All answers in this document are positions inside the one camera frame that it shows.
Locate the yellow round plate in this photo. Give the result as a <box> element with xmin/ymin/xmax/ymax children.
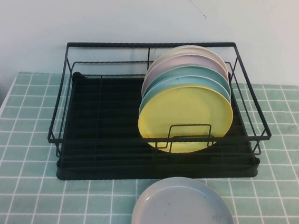
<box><xmin>135</xmin><ymin>79</ymin><xmax>237</xmax><ymax>159</ymax></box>

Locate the light blue round plate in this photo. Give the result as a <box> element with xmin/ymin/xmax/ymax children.
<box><xmin>139</xmin><ymin>70</ymin><xmax>234</xmax><ymax>119</ymax></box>

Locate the teal green round plate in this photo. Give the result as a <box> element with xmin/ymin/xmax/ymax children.
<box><xmin>142</xmin><ymin>61</ymin><xmax>234</xmax><ymax>99</ymax></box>

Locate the pink round plate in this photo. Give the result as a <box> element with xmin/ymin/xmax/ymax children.
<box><xmin>142</xmin><ymin>50</ymin><xmax>231</xmax><ymax>99</ymax></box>

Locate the cream round plate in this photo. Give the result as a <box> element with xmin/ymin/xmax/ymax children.
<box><xmin>145</xmin><ymin>41</ymin><xmax>230</xmax><ymax>83</ymax></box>

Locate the grey round plate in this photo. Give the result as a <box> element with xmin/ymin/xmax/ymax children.
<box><xmin>131</xmin><ymin>172</ymin><xmax>242</xmax><ymax>224</ymax></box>

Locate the black plastic drip tray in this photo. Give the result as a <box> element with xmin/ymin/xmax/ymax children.
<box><xmin>54</xmin><ymin>70</ymin><xmax>268</xmax><ymax>200</ymax></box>

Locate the green checked tablecloth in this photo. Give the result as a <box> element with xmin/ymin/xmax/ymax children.
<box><xmin>0</xmin><ymin>56</ymin><xmax>299</xmax><ymax>224</ymax></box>

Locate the black wire dish rack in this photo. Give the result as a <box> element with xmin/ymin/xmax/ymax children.
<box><xmin>44</xmin><ymin>25</ymin><xmax>280</xmax><ymax>179</ymax></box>

